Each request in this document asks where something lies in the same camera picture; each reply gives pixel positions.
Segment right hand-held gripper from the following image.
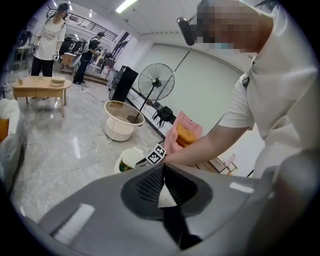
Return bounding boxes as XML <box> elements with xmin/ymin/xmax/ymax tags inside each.
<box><xmin>145</xmin><ymin>143</ymin><xmax>167</xmax><ymax>165</ymax></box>

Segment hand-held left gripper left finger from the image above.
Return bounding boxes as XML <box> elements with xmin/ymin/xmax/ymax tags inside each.
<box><xmin>121</xmin><ymin>163</ymin><xmax>166</xmax><ymax>221</ymax></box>

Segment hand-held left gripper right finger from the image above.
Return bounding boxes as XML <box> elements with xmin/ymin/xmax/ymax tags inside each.
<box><xmin>164</xmin><ymin>163</ymin><xmax>213</xmax><ymax>218</ymax></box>

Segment small white pedal bin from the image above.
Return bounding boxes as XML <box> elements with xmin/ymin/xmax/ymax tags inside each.
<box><xmin>113</xmin><ymin>146</ymin><xmax>151</xmax><ymax>175</ymax></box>

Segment person's right forearm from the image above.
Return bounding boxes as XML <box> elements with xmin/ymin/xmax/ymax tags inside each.
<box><xmin>165</xmin><ymin>126</ymin><xmax>241</xmax><ymax>168</ymax></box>

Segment pink armchair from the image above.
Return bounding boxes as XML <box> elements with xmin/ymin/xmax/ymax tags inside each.
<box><xmin>163</xmin><ymin>110</ymin><xmax>204</xmax><ymax>156</ymax></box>

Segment orange cushion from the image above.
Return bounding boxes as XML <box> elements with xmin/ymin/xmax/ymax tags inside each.
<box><xmin>176</xmin><ymin>122</ymin><xmax>201</xmax><ymax>143</ymax></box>
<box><xmin>176</xmin><ymin>138</ymin><xmax>193</xmax><ymax>149</ymax></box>

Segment black backpack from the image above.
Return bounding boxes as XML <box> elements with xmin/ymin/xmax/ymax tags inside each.
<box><xmin>151</xmin><ymin>105</ymin><xmax>176</xmax><ymax>130</ymax></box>

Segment cream round glass-top side table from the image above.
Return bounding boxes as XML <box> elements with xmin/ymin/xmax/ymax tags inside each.
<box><xmin>103</xmin><ymin>100</ymin><xmax>146</xmax><ymax>146</ymax></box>

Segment black standing fan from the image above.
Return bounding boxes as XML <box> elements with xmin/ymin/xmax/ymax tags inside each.
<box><xmin>137</xmin><ymin>63</ymin><xmax>176</xmax><ymax>120</ymax></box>

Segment black cabinet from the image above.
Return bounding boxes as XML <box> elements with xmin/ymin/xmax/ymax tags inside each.
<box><xmin>108</xmin><ymin>65</ymin><xmax>140</xmax><ymax>102</ymax></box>

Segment white roller blind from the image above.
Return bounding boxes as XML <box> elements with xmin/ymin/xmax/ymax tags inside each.
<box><xmin>163</xmin><ymin>49</ymin><xmax>245</xmax><ymax>151</ymax></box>
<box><xmin>133</xmin><ymin>42</ymin><xmax>193</xmax><ymax>106</ymax></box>

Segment round wooden stack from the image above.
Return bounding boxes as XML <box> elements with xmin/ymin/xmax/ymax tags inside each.
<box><xmin>50</xmin><ymin>76</ymin><xmax>66</xmax><ymax>88</ymax></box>

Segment blue face mask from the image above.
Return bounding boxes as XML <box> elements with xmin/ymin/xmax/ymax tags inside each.
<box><xmin>214</xmin><ymin>42</ymin><xmax>235</xmax><ymax>50</ymax></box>

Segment wooden side cabinet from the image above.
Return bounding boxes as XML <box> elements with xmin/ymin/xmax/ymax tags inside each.
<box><xmin>60</xmin><ymin>51</ymin><xmax>76</xmax><ymax>75</ymax></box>

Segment person's white shirt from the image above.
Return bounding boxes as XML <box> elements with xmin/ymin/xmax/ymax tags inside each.
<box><xmin>218</xmin><ymin>4</ymin><xmax>320</xmax><ymax>180</ymax></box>

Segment black balcony railing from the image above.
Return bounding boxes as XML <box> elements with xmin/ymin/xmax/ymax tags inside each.
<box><xmin>46</xmin><ymin>7</ymin><xmax>119</xmax><ymax>44</ymax></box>

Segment white sofa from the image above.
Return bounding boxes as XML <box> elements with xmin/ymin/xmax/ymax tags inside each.
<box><xmin>0</xmin><ymin>98</ymin><xmax>26</xmax><ymax>193</ymax></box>

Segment wooden coffee table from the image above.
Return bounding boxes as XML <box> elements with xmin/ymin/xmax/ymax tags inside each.
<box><xmin>11</xmin><ymin>75</ymin><xmax>73</xmax><ymax>118</ymax></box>

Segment person's head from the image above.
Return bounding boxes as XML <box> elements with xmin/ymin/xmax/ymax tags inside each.
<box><xmin>196</xmin><ymin>0</ymin><xmax>275</xmax><ymax>55</ymax></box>

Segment ceiling strip light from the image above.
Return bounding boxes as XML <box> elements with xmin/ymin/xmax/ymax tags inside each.
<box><xmin>121</xmin><ymin>0</ymin><xmax>139</xmax><ymax>14</ymax></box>

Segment orange throw pillow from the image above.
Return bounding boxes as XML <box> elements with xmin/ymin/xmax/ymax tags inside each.
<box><xmin>0</xmin><ymin>118</ymin><xmax>11</xmax><ymax>143</ymax></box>

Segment black head camera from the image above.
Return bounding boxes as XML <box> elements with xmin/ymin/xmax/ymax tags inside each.
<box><xmin>176</xmin><ymin>13</ymin><xmax>201</xmax><ymax>47</ymax></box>

